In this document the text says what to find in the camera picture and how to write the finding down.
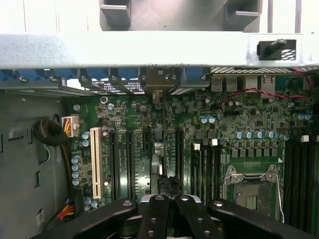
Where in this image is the CPU socket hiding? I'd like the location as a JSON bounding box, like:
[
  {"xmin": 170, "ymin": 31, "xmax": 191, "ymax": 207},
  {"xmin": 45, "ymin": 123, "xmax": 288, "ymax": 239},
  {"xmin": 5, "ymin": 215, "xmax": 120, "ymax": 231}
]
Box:
[{"xmin": 223, "ymin": 163, "xmax": 286, "ymax": 225}]

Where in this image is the black open PC case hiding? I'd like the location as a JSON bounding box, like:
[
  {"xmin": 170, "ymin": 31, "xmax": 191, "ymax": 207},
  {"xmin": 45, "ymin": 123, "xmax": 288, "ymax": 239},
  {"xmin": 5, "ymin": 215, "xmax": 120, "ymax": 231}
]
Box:
[{"xmin": 0, "ymin": 31, "xmax": 319, "ymax": 239}]

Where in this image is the thin red twisted wire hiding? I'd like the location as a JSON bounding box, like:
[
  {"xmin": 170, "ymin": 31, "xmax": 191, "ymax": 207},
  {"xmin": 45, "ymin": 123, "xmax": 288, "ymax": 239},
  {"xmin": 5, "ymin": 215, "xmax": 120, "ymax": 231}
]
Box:
[{"xmin": 216, "ymin": 68, "xmax": 314, "ymax": 108}]

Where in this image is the black braided power cable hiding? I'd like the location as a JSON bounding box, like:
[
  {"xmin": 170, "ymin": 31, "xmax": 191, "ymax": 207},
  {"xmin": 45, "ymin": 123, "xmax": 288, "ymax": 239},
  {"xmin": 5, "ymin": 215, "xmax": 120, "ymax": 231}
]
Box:
[{"xmin": 33, "ymin": 119, "xmax": 75, "ymax": 200}]

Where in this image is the green Dell motherboard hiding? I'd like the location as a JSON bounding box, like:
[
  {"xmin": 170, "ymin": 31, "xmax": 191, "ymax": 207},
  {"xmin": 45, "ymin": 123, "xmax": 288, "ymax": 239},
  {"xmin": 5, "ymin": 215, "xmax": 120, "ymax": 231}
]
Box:
[{"xmin": 67, "ymin": 94, "xmax": 319, "ymax": 239}]

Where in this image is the white PCI slot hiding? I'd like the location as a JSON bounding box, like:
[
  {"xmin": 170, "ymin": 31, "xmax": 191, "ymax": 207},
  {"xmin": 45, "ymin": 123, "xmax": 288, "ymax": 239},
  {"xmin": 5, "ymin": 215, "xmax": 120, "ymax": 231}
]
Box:
[{"xmin": 90, "ymin": 126, "xmax": 103, "ymax": 200}]

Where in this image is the white power connector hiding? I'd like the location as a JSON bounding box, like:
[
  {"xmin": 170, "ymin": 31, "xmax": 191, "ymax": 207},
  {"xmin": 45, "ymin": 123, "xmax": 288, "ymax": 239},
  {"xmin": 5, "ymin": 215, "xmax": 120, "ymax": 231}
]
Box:
[{"xmin": 61, "ymin": 113, "xmax": 80, "ymax": 138}]

